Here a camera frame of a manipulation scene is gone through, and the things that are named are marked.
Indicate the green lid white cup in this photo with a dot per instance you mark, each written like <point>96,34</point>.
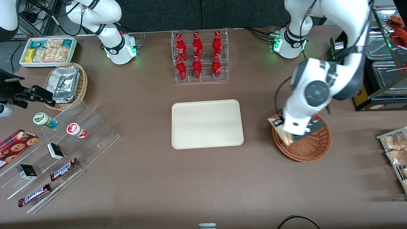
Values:
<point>43,119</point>

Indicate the red sausages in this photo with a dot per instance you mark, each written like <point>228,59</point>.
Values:
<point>400,35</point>

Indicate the black food warmer appliance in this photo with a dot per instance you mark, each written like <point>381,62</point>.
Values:
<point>381,101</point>

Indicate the silver foil pack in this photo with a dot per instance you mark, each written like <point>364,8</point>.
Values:
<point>60,71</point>
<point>65,89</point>

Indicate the clear acrylic bottle rack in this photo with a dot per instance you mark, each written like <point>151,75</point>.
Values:
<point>206,74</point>

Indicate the white rectangular snack bin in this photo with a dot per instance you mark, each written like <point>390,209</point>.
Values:
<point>73,47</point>

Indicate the grey white device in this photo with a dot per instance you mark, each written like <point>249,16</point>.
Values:
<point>207,226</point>

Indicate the red cola bottle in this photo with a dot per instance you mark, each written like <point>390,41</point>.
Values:
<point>197,70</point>
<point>216,70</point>
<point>181,71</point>
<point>197,46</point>
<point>181,47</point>
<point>217,44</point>

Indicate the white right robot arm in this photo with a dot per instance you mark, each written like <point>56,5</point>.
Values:
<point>113,44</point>

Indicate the clear cracker bag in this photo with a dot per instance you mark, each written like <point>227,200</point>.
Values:
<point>61,54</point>
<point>43,55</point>
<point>54,43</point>

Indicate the small black box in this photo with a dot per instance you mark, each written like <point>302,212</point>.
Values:
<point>55,151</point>
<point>27,171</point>

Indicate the red lid white cup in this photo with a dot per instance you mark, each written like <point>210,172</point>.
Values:
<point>74,129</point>

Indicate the triangle sandwich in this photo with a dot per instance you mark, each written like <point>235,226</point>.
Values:
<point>283,135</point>

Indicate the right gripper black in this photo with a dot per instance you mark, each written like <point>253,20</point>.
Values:
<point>9,90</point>

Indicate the cream rectangular tray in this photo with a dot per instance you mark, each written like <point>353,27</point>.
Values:
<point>206,124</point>

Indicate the light wicker basket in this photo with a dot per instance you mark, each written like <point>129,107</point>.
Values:
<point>82,86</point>

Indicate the aluminium frame structure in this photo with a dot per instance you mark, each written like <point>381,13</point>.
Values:
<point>44,19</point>

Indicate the yellow snack pack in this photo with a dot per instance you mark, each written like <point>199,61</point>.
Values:
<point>30,55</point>

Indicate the snickers bar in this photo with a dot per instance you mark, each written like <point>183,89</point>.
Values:
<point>63,169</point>
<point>34,195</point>

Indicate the clear acrylic stepped display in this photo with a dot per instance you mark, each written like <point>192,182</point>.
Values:
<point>95,133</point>

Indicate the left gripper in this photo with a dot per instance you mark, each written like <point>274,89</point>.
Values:
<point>279,121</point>

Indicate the red cookie box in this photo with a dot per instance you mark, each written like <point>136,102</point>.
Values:
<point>16,144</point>

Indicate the round brown wicker basket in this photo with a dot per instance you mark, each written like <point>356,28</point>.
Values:
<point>313,149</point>

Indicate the steel food pan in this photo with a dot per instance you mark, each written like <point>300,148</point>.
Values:
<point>391,76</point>
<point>381,47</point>

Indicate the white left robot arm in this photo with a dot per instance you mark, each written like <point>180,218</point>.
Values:
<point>318,92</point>

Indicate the teal snack pack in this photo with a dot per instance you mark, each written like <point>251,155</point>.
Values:
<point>67,43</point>
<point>38,44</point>

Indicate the clear bag of snacks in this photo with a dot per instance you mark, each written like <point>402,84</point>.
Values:
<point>404,172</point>
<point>396,141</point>
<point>397,157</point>
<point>405,183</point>

